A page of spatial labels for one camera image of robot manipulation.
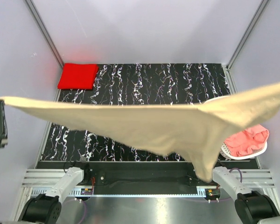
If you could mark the pink t shirt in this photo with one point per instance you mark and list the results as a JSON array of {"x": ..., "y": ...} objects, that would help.
[{"x": 249, "y": 142}]

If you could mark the right aluminium corner post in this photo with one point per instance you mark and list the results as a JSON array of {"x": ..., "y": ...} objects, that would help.
[{"x": 256, "y": 17}]

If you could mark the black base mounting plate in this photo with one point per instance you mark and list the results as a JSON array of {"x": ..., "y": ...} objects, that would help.
[{"x": 108, "y": 173}]

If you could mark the white plastic laundry basket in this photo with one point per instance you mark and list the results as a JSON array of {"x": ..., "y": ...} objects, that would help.
[{"x": 242, "y": 151}]

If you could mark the aluminium corner post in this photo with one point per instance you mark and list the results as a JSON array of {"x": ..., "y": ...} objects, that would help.
[
  {"x": 256, "y": 17},
  {"x": 41, "y": 25}
]

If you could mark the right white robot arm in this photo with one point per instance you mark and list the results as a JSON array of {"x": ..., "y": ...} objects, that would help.
[{"x": 251, "y": 206}]

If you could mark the left aluminium corner post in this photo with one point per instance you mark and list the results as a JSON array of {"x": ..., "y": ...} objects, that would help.
[{"x": 41, "y": 25}]

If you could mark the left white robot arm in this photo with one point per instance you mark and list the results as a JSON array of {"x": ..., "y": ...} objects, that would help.
[{"x": 46, "y": 208}]

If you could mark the beige t shirt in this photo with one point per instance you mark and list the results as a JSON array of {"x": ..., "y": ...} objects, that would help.
[{"x": 195, "y": 132}]

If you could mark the left electronics board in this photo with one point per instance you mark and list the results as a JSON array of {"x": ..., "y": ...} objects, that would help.
[{"x": 86, "y": 191}]

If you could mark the right electronics board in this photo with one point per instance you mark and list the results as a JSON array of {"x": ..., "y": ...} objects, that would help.
[{"x": 213, "y": 193}]

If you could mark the folded red t shirt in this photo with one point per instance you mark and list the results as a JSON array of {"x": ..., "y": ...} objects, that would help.
[{"x": 78, "y": 76}]

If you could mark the electronics board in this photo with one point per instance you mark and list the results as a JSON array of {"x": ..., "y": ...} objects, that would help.
[
  {"x": 86, "y": 191},
  {"x": 213, "y": 193}
]

